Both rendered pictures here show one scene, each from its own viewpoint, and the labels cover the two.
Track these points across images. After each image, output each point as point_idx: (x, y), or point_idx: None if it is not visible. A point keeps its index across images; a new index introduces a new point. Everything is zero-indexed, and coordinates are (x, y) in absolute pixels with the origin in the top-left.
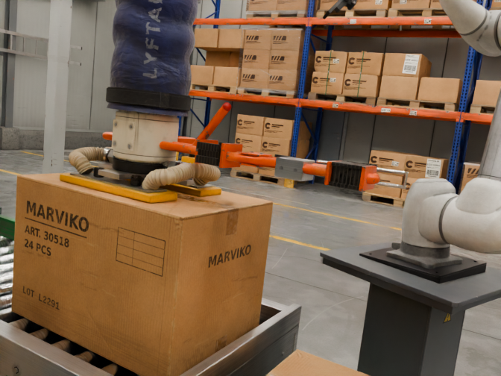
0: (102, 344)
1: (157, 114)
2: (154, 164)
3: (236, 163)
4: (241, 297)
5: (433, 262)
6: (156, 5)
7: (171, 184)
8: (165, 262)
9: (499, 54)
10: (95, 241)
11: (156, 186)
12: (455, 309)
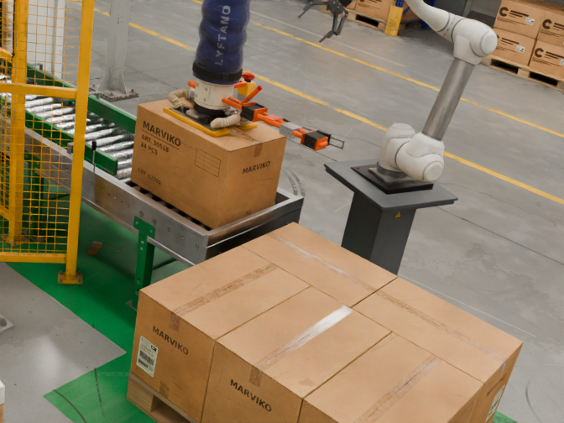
0: (184, 206)
1: None
2: (217, 110)
3: None
4: (262, 189)
5: (390, 180)
6: (224, 24)
7: None
8: (220, 170)
9: None
10: (183, 152)
11: (218, 127)
12: (385, 211)
